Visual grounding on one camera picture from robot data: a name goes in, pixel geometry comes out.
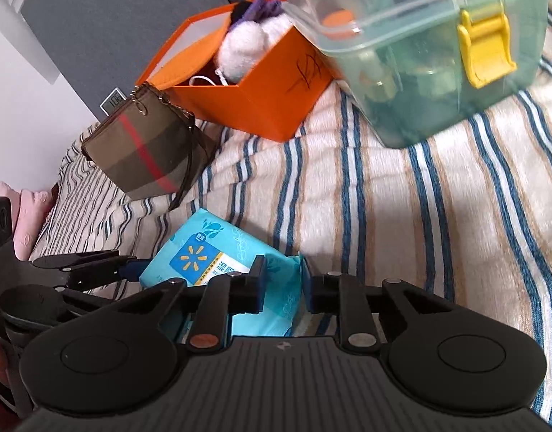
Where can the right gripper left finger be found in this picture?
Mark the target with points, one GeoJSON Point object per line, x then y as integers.
{"type": "Point", "coordinates": [212, 307]}

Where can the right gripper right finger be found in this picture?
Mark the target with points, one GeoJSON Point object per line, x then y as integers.
{"type": "Point", "coordinates": [345, 297]}

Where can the teal wet wipes pack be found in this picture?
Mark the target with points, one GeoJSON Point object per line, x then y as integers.
{"type": "Point", "coordinates": [206, 246]}

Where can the white plush toy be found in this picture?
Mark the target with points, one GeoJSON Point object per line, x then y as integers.
{"type": "Point", "coordinates": [246, 43]}

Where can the purple fleece cloth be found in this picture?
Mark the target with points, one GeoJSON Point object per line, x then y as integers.
{"type": "Point", "coordinates": [258, 10]}

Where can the pink pillow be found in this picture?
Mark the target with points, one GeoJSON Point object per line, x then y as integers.
{"type": "Point", "coordinates": [28, 212]}

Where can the brown plaid zipper pouch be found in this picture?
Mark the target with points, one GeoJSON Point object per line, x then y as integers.
{"type": "Point", "coordinates": [150, 147]}

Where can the striped bed cover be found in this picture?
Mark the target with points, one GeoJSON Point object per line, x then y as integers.
{"type": "Point", "coordinates": [466, 214]}

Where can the orange cardboard box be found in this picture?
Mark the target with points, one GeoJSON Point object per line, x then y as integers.
{"type": "Point", "coordinates": [271, 101]}

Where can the small digital clock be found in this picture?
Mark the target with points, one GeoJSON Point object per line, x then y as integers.
{"type": "Point", "coordinates": [113, 101]}

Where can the clear green storage box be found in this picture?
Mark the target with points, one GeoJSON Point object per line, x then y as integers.
{"type": "Point", "coordinates": [417, 67]}

